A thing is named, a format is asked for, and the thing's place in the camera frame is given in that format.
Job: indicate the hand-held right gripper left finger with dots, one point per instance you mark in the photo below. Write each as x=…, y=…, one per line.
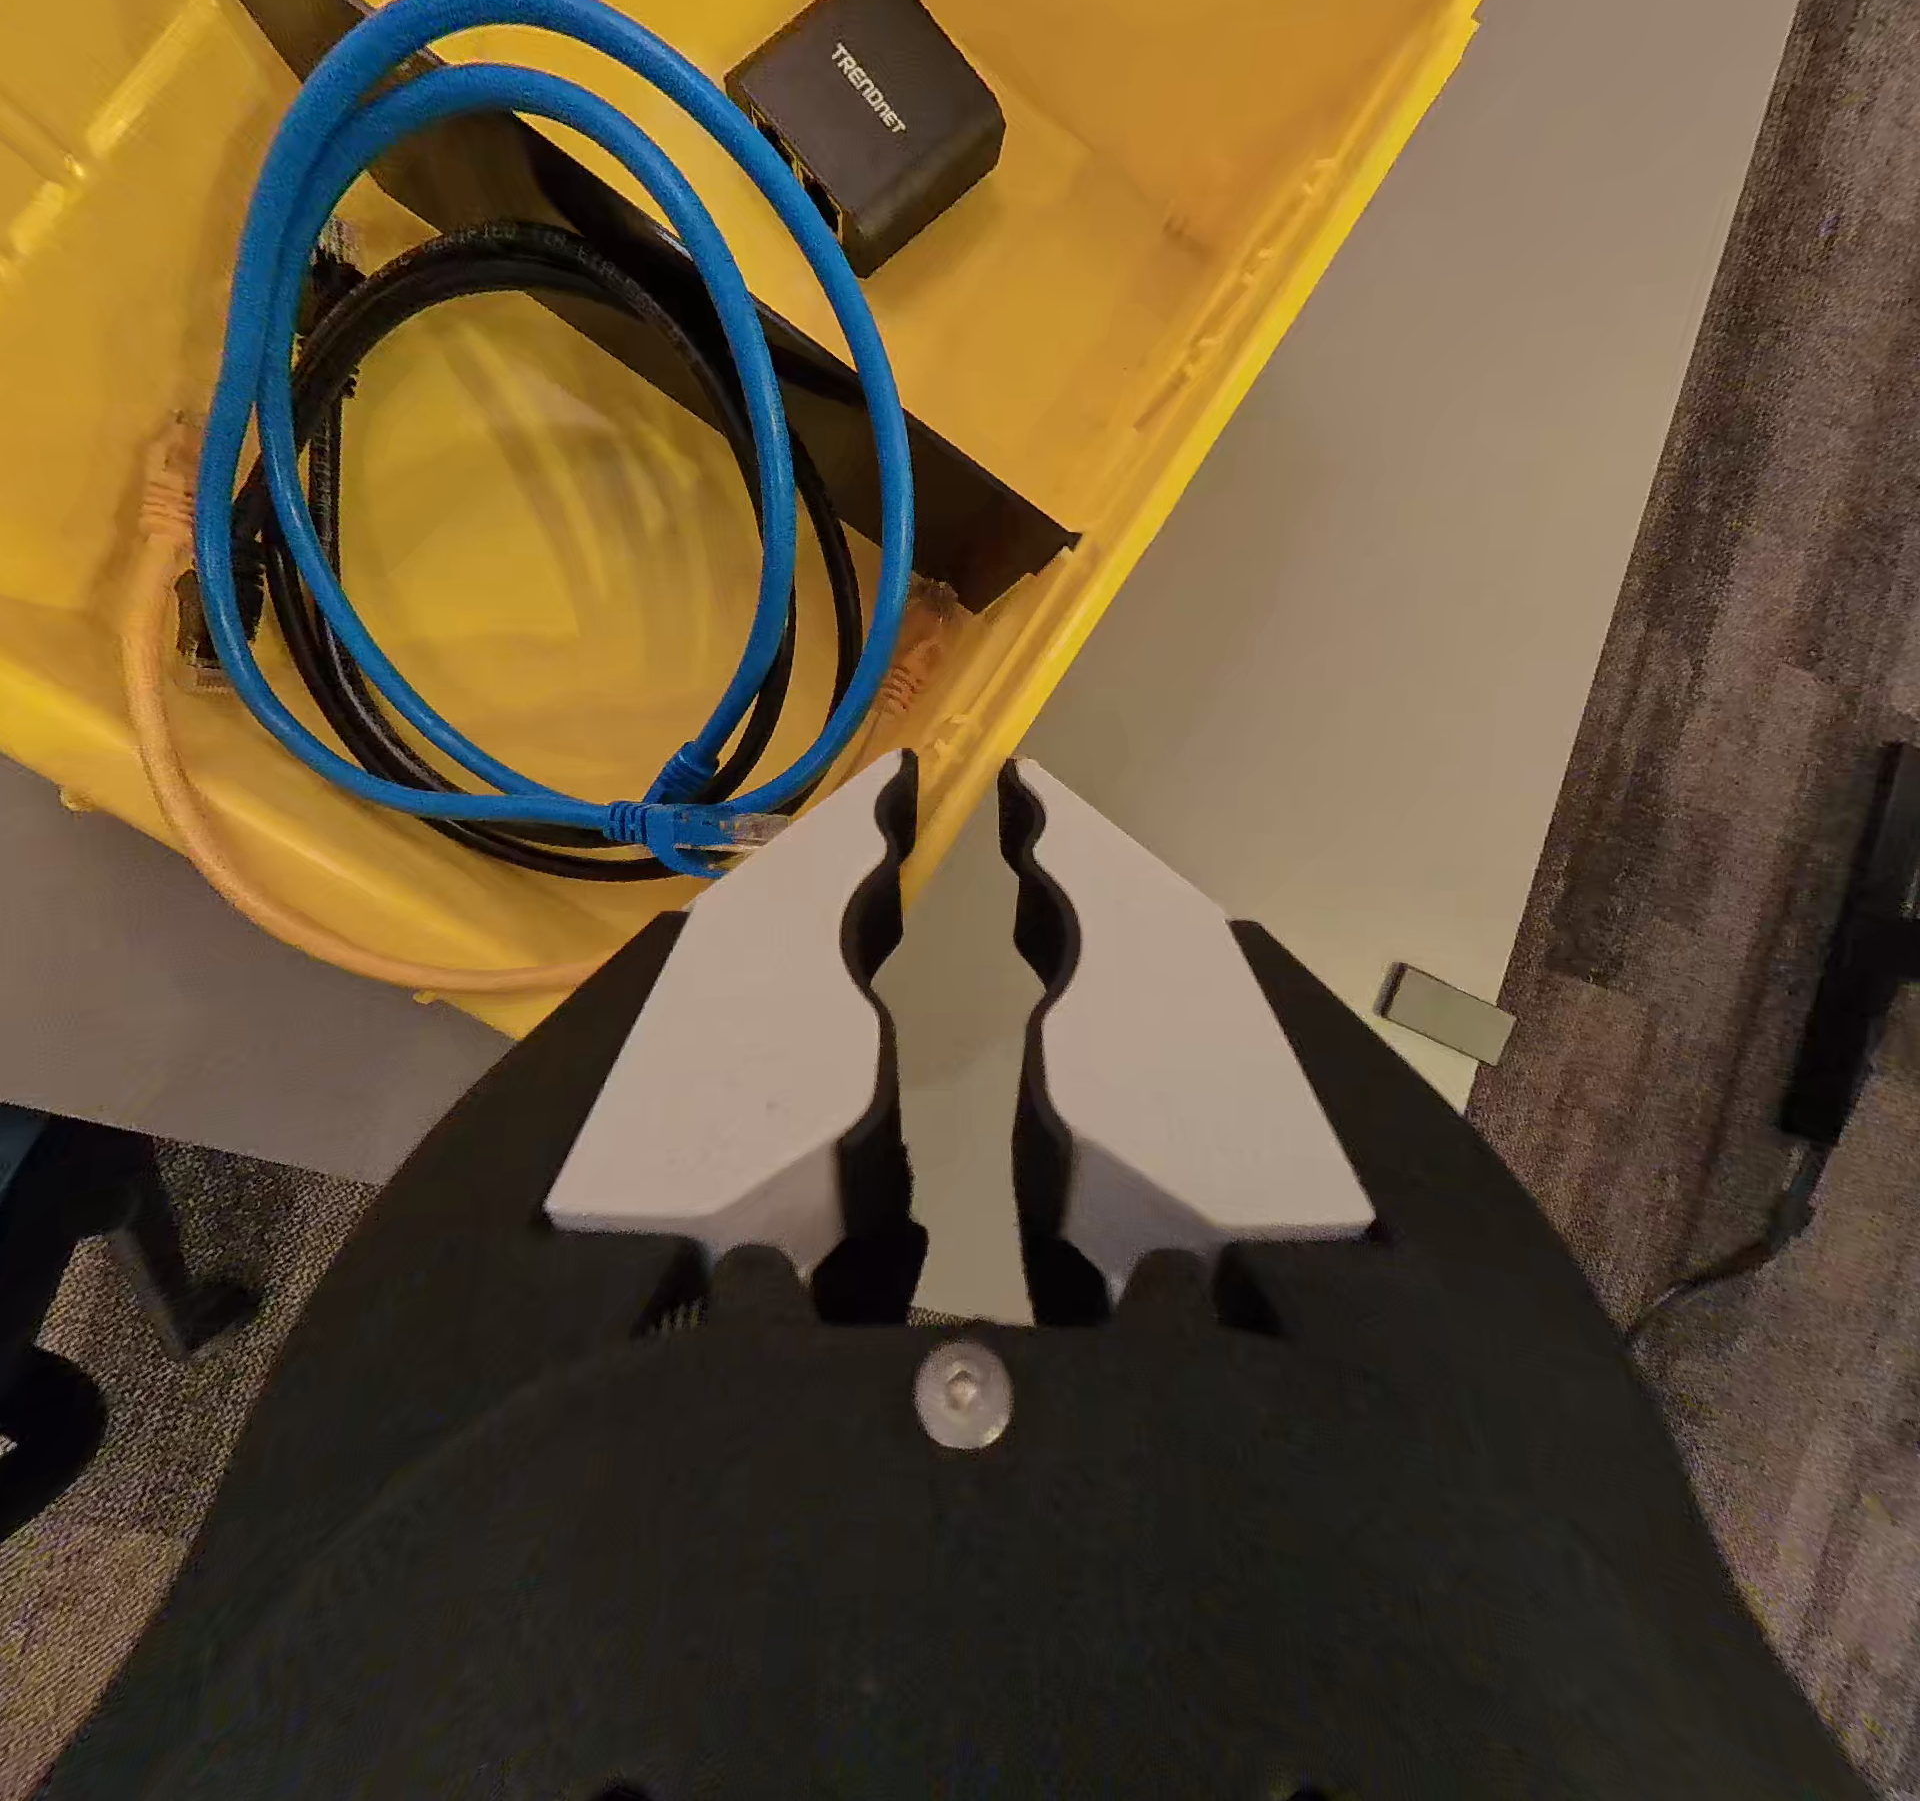
x=736, y=1066

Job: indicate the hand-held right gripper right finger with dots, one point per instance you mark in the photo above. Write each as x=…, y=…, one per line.
x=1185, y=1081

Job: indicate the black ethernet splitter box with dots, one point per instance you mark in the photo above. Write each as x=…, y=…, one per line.
x=885, y=106

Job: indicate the yellow plastic bin with divider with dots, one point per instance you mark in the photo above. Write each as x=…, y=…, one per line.
x=1200, y=106

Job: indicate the black bin divider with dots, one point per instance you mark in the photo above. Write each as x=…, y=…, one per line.
x=960, y=497

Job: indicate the black office chair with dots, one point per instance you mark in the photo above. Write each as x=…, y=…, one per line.
x=90, y=1231

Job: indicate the grey metal bracket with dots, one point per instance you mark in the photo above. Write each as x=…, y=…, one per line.
x=1439, y=1014

